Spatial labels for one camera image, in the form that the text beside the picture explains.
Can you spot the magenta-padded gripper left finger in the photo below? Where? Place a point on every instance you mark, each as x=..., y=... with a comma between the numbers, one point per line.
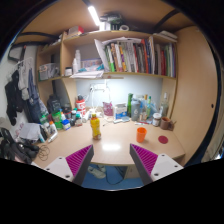
x=68, y=168

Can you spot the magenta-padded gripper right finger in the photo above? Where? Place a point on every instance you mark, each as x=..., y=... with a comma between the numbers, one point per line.
x=158, y=168

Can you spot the yellow-labelled drink bottle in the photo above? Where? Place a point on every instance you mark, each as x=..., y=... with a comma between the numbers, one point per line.
x=95, y=128

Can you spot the slippers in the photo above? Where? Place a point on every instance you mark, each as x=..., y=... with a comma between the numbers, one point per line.
x=96, y=172

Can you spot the flat round red coaster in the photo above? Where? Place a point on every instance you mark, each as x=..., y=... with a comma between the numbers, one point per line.
x=163, y=139

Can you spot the orange plastic cup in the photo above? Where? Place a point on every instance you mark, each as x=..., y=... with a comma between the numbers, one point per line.
x=141, y=135

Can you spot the white jar with blue lid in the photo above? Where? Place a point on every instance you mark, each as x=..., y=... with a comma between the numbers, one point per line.
x=66, y=125

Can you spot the brown mug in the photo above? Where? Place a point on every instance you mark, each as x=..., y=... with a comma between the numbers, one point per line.
x=165, y=123

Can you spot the glass jar with brown contents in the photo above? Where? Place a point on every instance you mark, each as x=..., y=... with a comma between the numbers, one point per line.
x=156, y=120

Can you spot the dark pill bottle green cap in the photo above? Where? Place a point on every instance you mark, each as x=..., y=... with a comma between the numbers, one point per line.
x=78, y=120

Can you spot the green container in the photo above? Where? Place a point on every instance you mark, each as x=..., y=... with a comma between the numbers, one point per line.
x=57, y=120

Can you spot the stack of papers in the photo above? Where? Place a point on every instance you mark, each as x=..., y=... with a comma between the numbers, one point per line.
x=29, y=131

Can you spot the white plastic bottle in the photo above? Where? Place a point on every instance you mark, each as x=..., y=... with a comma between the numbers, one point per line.
x=86, y=116

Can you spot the pale blue hairbrush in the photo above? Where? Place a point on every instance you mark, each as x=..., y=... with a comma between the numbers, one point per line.
x=121, y=120

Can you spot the clear glass bottle white cap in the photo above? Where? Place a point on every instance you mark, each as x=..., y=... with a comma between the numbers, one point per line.
x=164, y=106

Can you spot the red and white canister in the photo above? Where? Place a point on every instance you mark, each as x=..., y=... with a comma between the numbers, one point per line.
x=80, y=106

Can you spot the black appliance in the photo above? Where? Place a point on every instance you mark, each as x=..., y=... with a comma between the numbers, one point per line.
x=53, y=104

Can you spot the white and blue carton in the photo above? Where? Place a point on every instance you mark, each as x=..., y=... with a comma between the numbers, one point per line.
x=120, y=110

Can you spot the green glass bottle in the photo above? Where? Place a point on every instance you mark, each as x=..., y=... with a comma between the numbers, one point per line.
x=129, y=105

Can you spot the pink pouch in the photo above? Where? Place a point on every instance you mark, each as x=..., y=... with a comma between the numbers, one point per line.
x=107, y=109

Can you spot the white gooseneck desk lamp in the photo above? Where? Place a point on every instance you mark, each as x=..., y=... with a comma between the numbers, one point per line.
x=107, y=95

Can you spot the hanging clothes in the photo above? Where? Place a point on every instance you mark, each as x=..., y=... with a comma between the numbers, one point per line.
x=20, y=93

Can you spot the wooden shelf unit with books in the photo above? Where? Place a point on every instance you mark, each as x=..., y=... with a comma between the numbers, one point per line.
x=133, y=56

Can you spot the ceiling tube light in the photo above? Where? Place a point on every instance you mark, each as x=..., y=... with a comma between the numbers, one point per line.
x=94, y=15

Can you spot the white wall socket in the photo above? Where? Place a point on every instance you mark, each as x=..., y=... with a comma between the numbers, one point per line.
x=97, y=87

